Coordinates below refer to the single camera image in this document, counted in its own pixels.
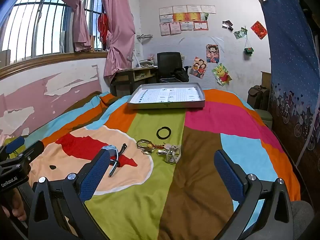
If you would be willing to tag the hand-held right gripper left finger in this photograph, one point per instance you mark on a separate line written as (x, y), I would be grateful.
(96, 175)

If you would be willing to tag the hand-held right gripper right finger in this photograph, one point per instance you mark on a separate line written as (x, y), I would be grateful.
(228, 175)

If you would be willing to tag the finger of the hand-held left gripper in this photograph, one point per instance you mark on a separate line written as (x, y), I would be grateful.
(15, 143)
(35, 148)

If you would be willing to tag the blue wrist watch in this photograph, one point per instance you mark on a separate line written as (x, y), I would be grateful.
(111, 148)

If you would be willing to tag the silver geometric frame pendant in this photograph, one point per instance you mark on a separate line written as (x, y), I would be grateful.
(170, 162)

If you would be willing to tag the small silver clip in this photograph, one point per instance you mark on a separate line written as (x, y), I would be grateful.
(162, 152)

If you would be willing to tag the grey shallow tray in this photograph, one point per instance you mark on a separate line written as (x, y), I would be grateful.
(166, 104)

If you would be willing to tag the person's left hand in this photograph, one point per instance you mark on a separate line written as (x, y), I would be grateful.
(17, 205)

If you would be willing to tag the colourful patchwork blanket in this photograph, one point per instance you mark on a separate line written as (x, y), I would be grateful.
(155, 205)

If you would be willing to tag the green bin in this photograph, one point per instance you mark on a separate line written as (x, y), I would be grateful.
(263, 117)

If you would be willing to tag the cardboard piece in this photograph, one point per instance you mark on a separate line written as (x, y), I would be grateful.
(5, 58)

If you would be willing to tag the person's grey trousers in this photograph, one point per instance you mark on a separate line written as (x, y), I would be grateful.
(302, 220)

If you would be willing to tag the wooden window sill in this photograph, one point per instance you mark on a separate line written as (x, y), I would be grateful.
(50, 61)

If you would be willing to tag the white printed paper sheet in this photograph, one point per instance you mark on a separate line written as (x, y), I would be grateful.
(170, 95)

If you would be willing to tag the yellow bear poster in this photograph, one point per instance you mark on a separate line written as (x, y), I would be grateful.
(222, 74)

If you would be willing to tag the wooden cabinet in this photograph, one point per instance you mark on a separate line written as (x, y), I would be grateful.
(266, 80)

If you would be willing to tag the wooden desk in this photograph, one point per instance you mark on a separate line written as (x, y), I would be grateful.
(125, 76)

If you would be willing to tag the black bag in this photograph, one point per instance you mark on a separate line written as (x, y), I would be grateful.
(181, 75)

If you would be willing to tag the cartoon family poster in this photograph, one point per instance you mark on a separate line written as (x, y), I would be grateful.
(198, 68)

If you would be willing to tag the barred window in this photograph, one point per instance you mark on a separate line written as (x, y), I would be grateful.
(27, 30)

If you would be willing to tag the anime character poster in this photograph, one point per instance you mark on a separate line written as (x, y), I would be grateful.
(212, 53)

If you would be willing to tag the stack of papers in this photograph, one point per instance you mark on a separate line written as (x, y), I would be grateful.
(147, 63)

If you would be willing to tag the white desk lamp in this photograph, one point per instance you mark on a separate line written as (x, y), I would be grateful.
(136, 58)

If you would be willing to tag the small green hanging bag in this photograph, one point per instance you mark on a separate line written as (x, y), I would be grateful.
(248, 51)

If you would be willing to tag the black office chair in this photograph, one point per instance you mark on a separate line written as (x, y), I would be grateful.
(168, 63)

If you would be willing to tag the blue printed hanging cloth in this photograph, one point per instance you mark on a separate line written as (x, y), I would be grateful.
(290, 55)

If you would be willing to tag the red hanging ornament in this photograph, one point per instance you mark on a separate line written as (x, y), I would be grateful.
(103, 27)

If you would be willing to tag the short tied pink curtain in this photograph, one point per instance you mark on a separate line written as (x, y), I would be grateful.
(75, 10)

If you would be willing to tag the long tied pink curtain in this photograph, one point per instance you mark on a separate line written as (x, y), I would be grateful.
(117, 25)

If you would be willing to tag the red paper envelope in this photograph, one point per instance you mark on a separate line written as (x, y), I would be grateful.
(259, 30)

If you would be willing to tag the black and white photo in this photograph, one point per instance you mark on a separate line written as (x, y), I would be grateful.
(227, 25)

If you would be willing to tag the green wall photos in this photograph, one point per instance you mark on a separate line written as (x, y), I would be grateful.
(240, 33)

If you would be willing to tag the metal wall rack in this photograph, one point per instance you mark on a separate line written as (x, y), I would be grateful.
(144, 36)

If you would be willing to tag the group of wall certificates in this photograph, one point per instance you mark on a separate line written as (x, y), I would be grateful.
(186, 17)

